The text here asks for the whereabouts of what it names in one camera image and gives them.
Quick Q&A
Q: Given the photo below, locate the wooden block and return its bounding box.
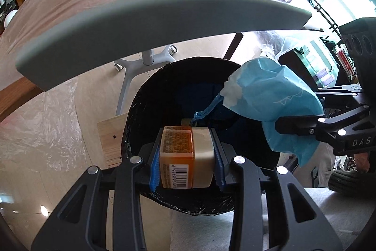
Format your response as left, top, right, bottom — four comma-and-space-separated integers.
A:
97, 113, 127, 167

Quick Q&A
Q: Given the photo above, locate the grey chair base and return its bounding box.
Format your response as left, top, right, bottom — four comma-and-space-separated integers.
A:
114, 44, 178, 116

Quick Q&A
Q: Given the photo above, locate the white helmet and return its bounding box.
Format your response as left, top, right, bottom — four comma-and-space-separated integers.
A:
4, 10, 18, 29

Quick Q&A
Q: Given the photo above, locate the black trash bin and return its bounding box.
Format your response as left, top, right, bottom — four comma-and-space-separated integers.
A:
121, 57, 280, 215

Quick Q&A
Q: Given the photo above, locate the person right hand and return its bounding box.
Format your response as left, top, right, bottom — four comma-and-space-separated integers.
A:
354, 152, 370, 173

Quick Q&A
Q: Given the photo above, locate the grey chair backrest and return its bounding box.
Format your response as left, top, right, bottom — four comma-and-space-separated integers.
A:
15, 0, 312, 91

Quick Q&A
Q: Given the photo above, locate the blue drawstring bag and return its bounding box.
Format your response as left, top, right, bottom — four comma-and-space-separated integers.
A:
192, 57, 324, 166

